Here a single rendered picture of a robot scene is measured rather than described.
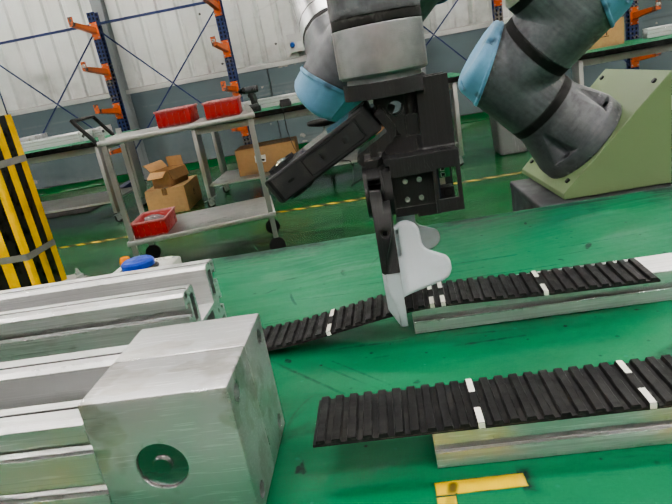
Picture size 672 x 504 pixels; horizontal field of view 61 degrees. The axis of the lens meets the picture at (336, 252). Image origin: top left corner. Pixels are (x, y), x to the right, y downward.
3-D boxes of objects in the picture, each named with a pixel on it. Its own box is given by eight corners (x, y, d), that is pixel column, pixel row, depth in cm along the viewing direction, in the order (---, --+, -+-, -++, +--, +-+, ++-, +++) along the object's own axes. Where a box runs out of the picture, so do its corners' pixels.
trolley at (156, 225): (280, 230, 410) (249, 85, 379) (287, 251, 358) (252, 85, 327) (135, 261, 399) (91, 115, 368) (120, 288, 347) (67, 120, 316)
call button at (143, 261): (162, 266, 72) (157, 251, 72) (150, 277, 68) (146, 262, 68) (132, 270, 73) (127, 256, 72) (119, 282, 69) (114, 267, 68)
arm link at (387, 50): (328, 31, 44) (334, 35, 52) (338, 92, 45) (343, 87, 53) (426, 13, 43) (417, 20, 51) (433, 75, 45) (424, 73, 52)
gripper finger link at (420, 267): (461, 322, 48) (444, 212, 48) (390, 332, 48) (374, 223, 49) (457, 318, 51) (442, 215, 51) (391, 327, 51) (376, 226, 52)
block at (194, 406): (289, 405, 47) (264, 299, 44) (262, 521, 35) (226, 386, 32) (184, 418, 48) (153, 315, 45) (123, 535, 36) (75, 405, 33)
